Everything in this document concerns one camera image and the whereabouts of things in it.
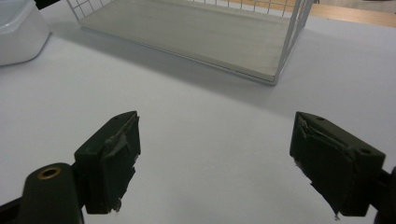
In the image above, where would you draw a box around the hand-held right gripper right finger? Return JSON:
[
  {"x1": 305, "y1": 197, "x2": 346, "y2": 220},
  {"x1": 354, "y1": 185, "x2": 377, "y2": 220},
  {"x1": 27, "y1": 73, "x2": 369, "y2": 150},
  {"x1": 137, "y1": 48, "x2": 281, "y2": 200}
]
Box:
[{"x1": 289, "y1": 111, "x2": 387, "y2": 217}]

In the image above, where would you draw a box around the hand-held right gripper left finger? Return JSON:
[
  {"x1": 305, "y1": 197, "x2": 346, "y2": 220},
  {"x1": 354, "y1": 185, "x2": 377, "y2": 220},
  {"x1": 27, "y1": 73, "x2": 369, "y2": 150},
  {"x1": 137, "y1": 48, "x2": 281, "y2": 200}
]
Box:
[{"x1": 74, "y1": 110, "x2": 142, "y2": 216}]

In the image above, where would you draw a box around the white plastic container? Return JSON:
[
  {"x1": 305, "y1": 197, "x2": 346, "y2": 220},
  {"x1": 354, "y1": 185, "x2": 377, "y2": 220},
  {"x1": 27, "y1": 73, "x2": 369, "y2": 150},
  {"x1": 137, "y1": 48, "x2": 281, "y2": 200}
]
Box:
[{"x1": 0, "y1": 0, "x2": 52, "y2": 67}]

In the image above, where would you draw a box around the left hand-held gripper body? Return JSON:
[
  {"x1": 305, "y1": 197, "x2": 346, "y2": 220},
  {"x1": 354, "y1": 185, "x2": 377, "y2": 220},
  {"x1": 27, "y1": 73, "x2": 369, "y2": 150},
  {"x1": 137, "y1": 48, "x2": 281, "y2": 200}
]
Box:
[{"x1": 34, "y1": 0, "x2": 62, "y2": 10}]

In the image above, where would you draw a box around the white wire basket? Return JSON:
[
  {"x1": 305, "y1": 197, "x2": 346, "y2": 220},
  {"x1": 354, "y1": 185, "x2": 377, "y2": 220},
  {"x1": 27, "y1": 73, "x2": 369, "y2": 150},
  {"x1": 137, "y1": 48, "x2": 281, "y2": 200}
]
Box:
[{"x1": 65, "y1": 0, "x2": 316, "y2": 86}]

